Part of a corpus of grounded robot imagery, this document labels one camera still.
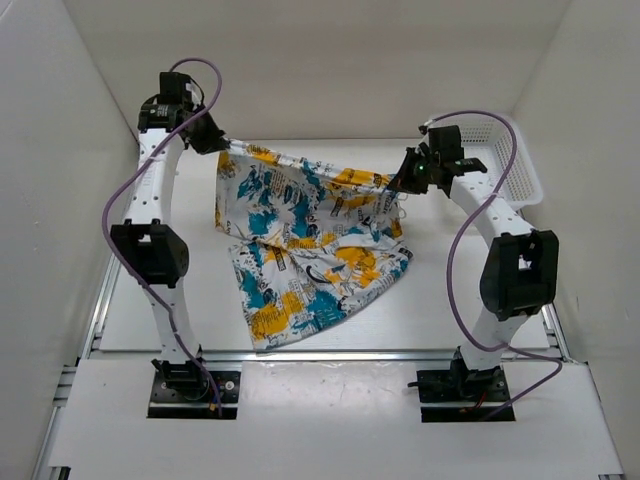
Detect white printed patterned shorts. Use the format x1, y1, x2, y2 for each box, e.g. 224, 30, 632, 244
214, 140, 413, 350

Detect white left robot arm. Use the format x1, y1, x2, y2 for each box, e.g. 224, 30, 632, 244
104, 94, 230, 400

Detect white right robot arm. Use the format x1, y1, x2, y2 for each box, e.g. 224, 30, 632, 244
388, 143, 559, 400

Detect white perforated plastic basket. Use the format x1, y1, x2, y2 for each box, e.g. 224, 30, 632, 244
427, 110, 543, 210

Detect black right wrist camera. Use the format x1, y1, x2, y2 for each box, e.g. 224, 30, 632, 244
419, 125, 488, 176

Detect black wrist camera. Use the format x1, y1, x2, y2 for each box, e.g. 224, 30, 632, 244
137, 72, 204, 132
419, 125, 488, 176

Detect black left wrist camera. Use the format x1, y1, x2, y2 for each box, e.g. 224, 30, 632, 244
137, 72, 204, 132

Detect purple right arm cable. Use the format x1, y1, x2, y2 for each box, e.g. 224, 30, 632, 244
424, 110, 564, 424

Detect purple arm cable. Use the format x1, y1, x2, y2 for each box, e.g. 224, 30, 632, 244
101, 56, 224, 419
424, 110, 564, 424

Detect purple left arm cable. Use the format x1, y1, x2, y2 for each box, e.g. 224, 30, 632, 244
101, 56, 224, 419

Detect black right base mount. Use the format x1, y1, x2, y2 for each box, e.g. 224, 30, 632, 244
407, 368, 516, 424

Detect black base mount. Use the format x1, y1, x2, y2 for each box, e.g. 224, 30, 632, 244
407, 368, 516, 424
147, 360, 241, 420

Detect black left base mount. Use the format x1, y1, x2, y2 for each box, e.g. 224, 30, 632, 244
147, 360, 241, 420

